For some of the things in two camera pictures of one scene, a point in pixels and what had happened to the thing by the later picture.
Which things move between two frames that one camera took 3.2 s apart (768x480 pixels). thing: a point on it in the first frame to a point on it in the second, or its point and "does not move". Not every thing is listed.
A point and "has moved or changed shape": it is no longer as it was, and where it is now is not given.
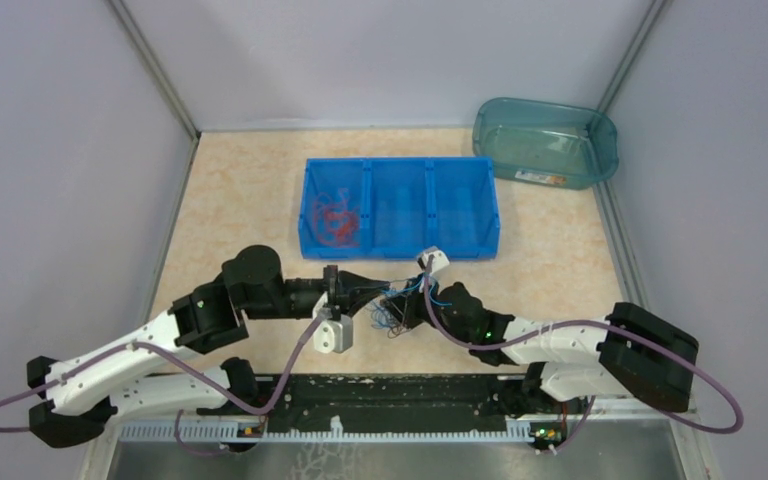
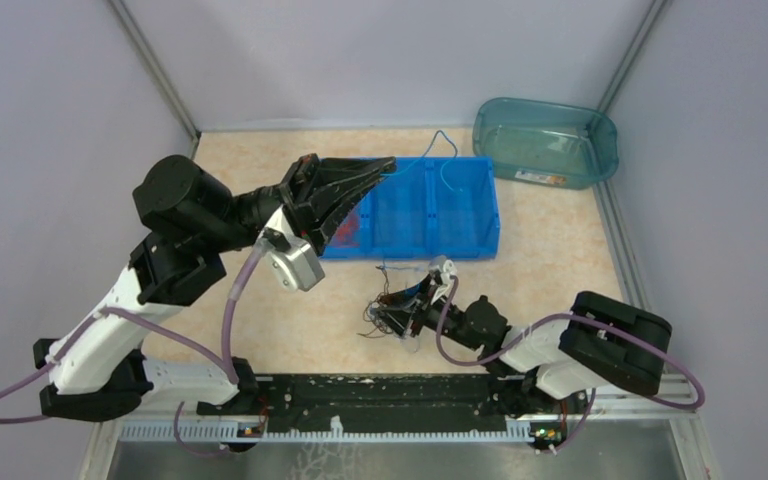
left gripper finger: [353, 309] to [338, 210]
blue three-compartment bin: [354, 208] does not move
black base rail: [397, 402] does not move
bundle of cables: [389, 305] has moved or changed shape
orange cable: [340, 228] does not move
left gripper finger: [349, 282] to [336, 172]
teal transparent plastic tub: [545, 143] does not move
